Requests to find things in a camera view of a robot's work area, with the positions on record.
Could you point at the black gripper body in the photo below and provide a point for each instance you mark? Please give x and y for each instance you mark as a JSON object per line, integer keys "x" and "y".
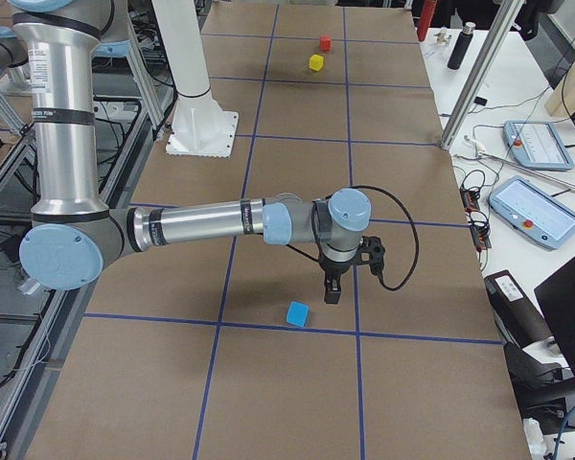
{"x": 333, "y": 269}

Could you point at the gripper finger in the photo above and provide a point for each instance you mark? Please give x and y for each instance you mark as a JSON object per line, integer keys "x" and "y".
{"x": 335, "y": 291}
{"x": 328, "y": 286}

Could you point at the blue foam cube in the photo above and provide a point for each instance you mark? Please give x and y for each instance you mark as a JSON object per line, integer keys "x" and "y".
{"x": 297, "y": 314}

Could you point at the red foam cube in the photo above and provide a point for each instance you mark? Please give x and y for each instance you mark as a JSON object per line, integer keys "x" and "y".
{"x": 325, "y": 43}

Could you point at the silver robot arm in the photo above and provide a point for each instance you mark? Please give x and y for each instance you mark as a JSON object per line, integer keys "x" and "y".
{"x": 75, "y": 235}

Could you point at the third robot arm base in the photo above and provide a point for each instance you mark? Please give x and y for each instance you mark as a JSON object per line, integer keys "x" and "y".
{"x": 14, "y": 63}

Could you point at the black orange electronics board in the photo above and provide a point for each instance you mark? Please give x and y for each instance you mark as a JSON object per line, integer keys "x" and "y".
{"x": 477, "y": 220}

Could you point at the black desk device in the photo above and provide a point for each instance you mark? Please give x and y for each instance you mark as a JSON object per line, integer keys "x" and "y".
{"x": 517, "y": 314}

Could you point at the yellow foam cube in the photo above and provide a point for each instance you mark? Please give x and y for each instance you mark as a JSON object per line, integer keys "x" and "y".
{"x": 316, "y": 62}

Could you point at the near blue teach pendant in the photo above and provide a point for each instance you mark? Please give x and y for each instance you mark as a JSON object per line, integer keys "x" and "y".
{"x": 534, "y": 213}

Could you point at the blue teach pendant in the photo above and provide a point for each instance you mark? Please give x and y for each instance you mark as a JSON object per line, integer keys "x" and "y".
{"x": 537, "y": 146}
{"x": 534, "y": 213}

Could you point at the small black square puck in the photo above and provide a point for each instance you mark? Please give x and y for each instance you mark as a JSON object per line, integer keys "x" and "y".
{"x": 480, "y": 101}

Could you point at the black computer monitor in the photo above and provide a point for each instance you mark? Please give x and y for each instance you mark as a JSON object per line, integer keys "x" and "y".
{"x": 556, "y": 297}

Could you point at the far blue teach pendant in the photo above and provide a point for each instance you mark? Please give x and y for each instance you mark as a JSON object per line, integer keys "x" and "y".
{"x": 537, "y": 146}

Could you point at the black water bottle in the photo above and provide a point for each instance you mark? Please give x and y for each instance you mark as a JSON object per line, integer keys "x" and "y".
{"x": 461, "y": 46}

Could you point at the red cylinder bottle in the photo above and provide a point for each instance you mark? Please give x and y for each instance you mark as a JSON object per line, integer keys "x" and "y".
{"x": 427, "y": 13}

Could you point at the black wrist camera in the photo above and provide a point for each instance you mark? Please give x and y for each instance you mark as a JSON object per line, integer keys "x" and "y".
{"x": 373, "y": 248}

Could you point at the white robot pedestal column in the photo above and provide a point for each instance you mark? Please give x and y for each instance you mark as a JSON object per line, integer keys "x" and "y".
{"x": 200, "y": 127}

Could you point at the aluminium frame post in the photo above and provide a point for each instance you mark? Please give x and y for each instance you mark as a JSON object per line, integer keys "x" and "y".
{"x": 494, "y": 39}

